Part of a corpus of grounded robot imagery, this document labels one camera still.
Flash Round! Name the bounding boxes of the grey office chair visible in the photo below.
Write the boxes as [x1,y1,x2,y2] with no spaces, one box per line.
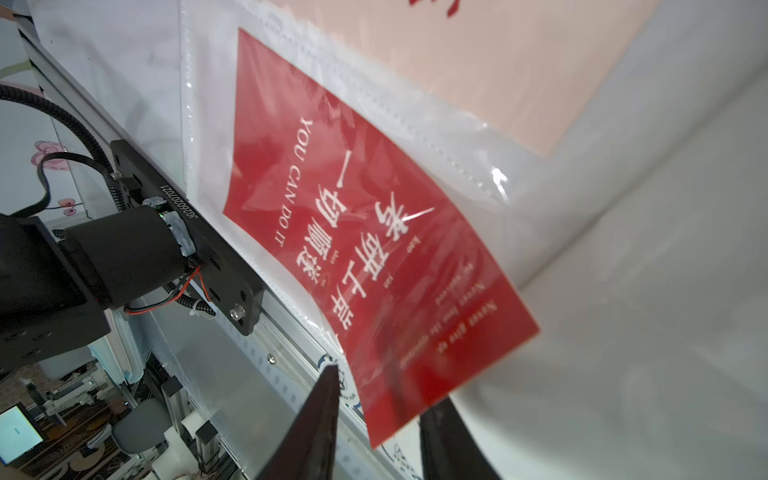
[112,398,172,455]

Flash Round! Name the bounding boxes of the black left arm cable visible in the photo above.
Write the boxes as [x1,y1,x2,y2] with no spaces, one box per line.
[0,82,130,220]

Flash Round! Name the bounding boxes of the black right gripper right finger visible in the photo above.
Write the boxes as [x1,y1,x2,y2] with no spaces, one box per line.
[419,397,500,480]

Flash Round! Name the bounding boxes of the red black thin wires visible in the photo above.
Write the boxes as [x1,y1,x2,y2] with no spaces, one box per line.
[122,265,214,317]

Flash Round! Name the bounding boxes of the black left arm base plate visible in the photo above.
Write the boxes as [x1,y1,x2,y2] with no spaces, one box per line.
[110,140,266,336]

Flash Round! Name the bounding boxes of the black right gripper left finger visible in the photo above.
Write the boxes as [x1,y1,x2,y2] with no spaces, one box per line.
[257,365,340,480]

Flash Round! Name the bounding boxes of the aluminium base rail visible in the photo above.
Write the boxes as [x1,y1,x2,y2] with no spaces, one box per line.
[17,17,421,479]

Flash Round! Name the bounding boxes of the white photo album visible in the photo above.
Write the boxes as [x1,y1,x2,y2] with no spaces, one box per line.
[26,0,768,480]

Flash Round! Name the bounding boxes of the computer monitor in background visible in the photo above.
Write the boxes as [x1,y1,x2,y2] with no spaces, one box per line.
[0,403,46,465]

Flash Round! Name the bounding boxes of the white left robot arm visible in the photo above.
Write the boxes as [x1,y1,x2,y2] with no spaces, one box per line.
[1,206,188,372]

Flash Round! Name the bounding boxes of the red you can do it card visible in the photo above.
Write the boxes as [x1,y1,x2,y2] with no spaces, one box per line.
[223,31,539,447]

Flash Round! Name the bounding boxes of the beige time will tell card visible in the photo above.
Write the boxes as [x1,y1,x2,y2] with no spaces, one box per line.
[283,1,657,155]

